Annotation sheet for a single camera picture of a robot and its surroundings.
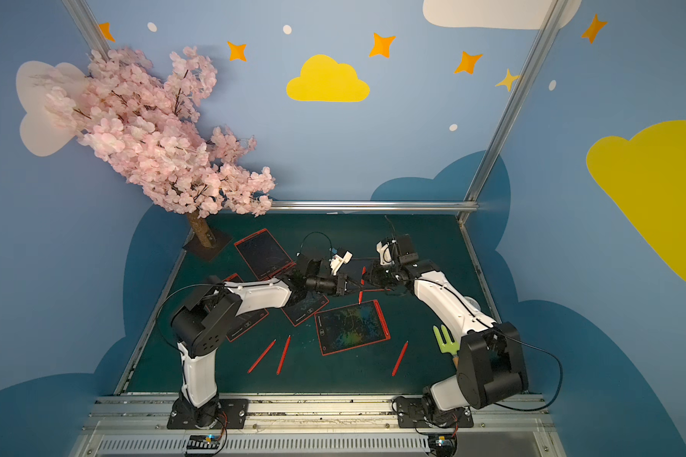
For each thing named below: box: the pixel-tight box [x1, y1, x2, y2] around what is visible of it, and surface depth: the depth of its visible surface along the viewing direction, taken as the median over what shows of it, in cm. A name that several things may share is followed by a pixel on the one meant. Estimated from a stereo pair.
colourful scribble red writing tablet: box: [314, 298, 392, 357], surface depth 92 cm
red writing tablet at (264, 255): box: [233, 228, 297, 281], surface depth 113 cm
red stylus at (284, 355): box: [276, 334, 292, 376], surface depth 86 cm
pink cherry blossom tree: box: [42, 46, 277, 261], surface depth 74 cm
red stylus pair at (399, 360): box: [391, 339, 409, 378], surface depth 86 cm
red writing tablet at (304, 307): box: [281, 291, 330, 327], surface depth 95 cm
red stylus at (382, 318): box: [373, 298, 392, 340], surface depth 95 cm
